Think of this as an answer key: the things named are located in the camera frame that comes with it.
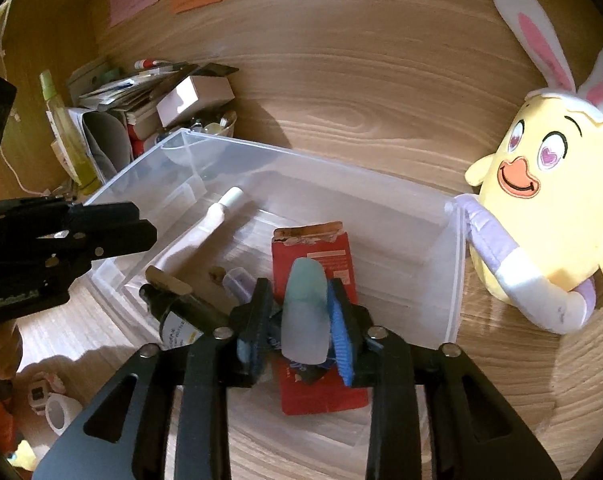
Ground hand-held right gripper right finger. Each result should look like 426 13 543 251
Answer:
328 277 565 480

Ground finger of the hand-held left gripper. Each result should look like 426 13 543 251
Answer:
67 201 142 229
67 219 158 272

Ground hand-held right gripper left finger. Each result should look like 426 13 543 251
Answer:
31 277 282 480

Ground small mint bottle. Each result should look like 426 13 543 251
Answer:
280 257 331 366

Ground wooden tag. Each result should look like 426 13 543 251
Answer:
145 266 193 297

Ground small purple bottle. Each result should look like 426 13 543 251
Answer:
224 268 257 306

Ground dark green bottle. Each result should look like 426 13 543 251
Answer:
140 284 232 351

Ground pink cosmetic tube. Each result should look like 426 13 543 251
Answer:
164 186 244 281

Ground red packet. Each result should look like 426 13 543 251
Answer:
272 221 371 416

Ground clear plastic storage box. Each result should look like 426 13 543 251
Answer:
84 128 469 448

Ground person's left hand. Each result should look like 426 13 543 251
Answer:
0 324 25 382

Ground yellow-green spray bottle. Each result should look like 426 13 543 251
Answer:
38 70 102 196

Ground folded white papers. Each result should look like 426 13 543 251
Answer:
78 107 134 183

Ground red books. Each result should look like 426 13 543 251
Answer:
126 112 164 156

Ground stack of booklets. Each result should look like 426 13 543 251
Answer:
66 57 197 111

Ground small white and pink toy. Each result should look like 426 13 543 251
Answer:
27 372 67 413

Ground white bowl of trinkets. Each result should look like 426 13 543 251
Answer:
156 110 238 148

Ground pink and white small box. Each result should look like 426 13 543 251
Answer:
156 76 235 128

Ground white tape roll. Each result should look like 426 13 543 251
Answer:
45 394 84 436

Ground black card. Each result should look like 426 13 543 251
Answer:
194 62 240 79

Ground yellow chick plush toy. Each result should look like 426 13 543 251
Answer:
454 0 603 336

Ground white cable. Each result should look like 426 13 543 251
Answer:
0 45 72 198

